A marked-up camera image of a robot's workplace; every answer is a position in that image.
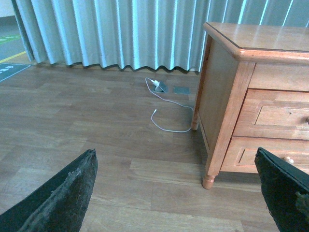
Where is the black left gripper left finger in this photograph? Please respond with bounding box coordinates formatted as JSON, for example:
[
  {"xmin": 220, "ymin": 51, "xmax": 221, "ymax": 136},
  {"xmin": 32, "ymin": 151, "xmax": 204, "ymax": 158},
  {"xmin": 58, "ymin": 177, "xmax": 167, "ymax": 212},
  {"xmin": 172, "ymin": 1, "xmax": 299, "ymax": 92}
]
[{"xmin": 0, "ymin": 149, "xmax": 98, "ymax": 232}]

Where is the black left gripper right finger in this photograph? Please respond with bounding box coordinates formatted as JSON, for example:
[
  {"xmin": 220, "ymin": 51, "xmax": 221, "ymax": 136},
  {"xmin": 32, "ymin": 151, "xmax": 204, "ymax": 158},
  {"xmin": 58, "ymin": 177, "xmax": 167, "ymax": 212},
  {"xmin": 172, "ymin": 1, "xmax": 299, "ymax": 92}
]
[{"xmin": 254, "ymin": 147, "xmax": 309, "ymax": 232}]

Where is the wooden top drawer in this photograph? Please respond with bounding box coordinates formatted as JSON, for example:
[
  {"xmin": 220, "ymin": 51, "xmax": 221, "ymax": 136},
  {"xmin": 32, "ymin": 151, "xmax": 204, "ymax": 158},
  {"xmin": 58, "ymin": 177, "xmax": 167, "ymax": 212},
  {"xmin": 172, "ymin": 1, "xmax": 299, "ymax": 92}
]
[{"xmin": 234, "ymin": 89, "xmax": 309, "ymax": 140}]

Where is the bottom drawer wooden knob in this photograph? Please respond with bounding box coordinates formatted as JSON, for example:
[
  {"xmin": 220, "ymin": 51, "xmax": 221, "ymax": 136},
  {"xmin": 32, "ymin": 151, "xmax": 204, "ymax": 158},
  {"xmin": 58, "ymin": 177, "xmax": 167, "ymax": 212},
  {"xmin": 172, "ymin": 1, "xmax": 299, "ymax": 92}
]
[{"xmin": 283, "ymin": 157, "xmax": 294, "ymax": 164}]

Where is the wooden nightstand cabinet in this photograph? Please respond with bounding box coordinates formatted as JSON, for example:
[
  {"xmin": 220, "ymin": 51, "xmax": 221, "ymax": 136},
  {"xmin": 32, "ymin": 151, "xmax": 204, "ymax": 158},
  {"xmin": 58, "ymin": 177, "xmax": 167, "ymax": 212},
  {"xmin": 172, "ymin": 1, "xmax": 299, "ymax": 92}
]
[{"xmin": 191, "ymin": 22, "xmax": 309, "ymax": 189}]

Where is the dark floor sign mat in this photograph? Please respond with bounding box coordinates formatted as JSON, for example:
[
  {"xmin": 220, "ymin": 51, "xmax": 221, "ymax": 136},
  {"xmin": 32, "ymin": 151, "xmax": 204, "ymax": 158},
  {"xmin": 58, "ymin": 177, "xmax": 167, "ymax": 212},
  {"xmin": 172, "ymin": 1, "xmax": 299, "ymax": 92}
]
[{"xmin": 0, "ymin": 63, "xmax": 31, "ymax": 82}]

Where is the closed metal floor socket plate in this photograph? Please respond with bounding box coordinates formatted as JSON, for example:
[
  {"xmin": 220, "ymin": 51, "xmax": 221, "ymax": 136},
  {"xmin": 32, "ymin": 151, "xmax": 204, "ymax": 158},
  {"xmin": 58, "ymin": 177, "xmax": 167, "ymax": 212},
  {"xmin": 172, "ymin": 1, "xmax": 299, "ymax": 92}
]
[{"xmin": 173, "ymin": 87, "xmax": 190, "ymax": 95}]

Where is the open metal floor socket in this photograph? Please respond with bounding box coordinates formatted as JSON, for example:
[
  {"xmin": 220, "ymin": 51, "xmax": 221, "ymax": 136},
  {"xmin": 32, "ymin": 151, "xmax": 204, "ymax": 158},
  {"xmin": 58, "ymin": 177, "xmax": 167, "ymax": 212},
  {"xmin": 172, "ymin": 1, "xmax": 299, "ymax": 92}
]
[{"xmin": 152, "ymin": 82, "xmax": 168, "ymax": 93}]

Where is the grey pleated curtain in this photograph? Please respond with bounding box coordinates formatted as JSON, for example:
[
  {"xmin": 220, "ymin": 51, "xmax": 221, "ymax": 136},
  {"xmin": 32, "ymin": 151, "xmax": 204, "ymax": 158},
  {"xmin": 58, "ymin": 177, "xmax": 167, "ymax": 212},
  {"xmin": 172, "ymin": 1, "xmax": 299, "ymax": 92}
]
[{"xmin": 12, "ymin": 0, "xmax": 309, "ymax": 71}]

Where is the white floor cable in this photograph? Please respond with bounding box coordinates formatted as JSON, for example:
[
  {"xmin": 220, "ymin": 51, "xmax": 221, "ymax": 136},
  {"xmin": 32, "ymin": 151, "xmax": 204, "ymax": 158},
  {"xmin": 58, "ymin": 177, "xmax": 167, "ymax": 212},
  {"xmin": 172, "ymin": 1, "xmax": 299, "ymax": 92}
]
[{"xmin": 145, "ymin": 77, "xmax": 194, "ymax": 133}]

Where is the white wall plug adapter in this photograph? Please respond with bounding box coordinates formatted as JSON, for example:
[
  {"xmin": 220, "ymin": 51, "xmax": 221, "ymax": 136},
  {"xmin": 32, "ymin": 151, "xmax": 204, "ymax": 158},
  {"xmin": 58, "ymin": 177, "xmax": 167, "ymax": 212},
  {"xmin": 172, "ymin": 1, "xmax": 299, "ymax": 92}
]
[{"xmin": 153, "ymin": 80, "xmax": 160, "ymax": 87}]

